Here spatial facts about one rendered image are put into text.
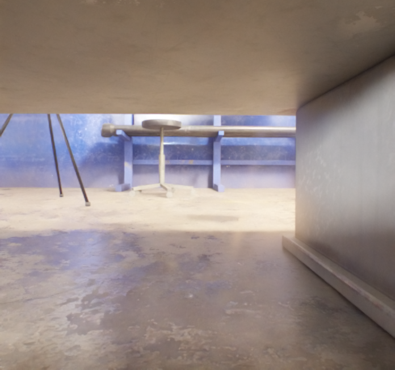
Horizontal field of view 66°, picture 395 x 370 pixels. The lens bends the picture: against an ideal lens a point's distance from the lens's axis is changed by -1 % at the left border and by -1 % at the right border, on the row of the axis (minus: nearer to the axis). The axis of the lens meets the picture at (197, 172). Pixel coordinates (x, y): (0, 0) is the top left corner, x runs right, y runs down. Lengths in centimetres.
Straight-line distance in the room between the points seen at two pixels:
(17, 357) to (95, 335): 9
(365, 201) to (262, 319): 26
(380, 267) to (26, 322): 54
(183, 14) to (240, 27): 8
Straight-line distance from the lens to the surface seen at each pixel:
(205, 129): 311
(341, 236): 66
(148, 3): 37
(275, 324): 50
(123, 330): 49
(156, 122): 249
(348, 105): 64
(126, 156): 351
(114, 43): 48
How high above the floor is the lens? 22
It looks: 1 degrees down
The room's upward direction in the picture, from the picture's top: straight up
